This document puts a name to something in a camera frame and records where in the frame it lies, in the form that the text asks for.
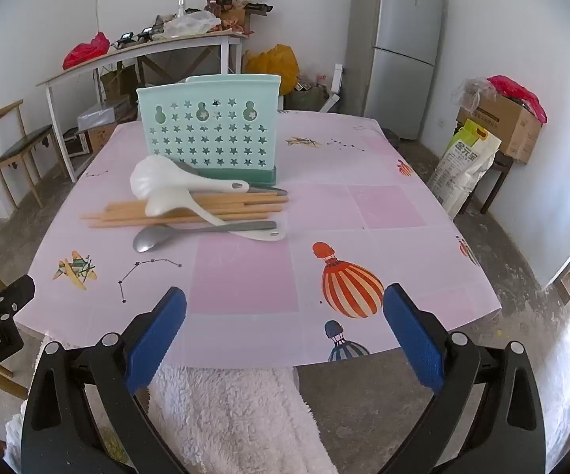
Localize teal star-perforated utensil holder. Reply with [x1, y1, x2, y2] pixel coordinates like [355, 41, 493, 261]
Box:
[136, 74, 281, 189]

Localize yellow plastic bag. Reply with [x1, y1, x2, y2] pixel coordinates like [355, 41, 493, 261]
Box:
[243, 44, 300, 96]

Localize green bag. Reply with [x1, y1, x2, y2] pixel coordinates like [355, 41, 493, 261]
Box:
[285, 76, 335, 112]

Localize white plain rice spoon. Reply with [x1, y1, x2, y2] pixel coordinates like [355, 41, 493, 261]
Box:
[145, 192, 287, 242]

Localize large cardboard box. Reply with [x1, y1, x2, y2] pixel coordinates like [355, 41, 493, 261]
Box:
[457, 91, 542, 165]

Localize white scalloped serving spoon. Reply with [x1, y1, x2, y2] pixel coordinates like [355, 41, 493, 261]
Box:
[130, 154, 249, 202]

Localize white plastic bag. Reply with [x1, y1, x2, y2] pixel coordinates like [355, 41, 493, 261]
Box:
[164, 12, 221, 38]

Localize bundle of wooden chopsticks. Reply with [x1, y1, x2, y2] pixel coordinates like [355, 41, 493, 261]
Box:
[80, 194, 290, 229]

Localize dark wooden stool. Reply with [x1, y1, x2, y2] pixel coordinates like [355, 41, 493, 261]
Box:
[480, 150, 515, 215]

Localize pile of snack packages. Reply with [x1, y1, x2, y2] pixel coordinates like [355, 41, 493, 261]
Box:
[203, 0, 276, 35]

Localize silver wrapped package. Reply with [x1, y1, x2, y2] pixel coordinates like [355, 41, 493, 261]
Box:
[77, 101, 135, 132]

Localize silver refrigerator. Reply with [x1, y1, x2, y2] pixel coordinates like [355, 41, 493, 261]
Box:
[344, 0, 444, 140]

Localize red bag on box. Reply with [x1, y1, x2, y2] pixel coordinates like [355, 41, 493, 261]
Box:
[486, 75, 547, 124]

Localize small cardboard box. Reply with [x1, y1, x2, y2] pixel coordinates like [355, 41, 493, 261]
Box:
[63, 123, 118, 159]

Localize white yellow rice bag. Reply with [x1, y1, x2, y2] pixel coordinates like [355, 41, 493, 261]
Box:
[428, 119, 503, 220]

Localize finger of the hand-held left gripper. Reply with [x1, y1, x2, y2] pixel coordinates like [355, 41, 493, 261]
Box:
[0, 275, 36, 329]

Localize metal spoon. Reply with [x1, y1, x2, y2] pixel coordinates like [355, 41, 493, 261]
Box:
[133, 220, 277, 254]

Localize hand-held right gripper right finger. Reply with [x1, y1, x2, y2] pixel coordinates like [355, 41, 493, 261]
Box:
[381, 283, 547, 474]

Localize white fleece clothing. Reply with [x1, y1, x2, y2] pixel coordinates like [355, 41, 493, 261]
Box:
[6, 336, 338, 474]

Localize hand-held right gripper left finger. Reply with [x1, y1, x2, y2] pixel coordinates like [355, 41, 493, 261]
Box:
[21, 286, 189, 474]

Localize red plastic bag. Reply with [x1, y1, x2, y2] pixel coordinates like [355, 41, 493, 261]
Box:
[63, 32, 111, 71]

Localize white side table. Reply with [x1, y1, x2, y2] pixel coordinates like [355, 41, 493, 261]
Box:
[37, 30, 249, 183]

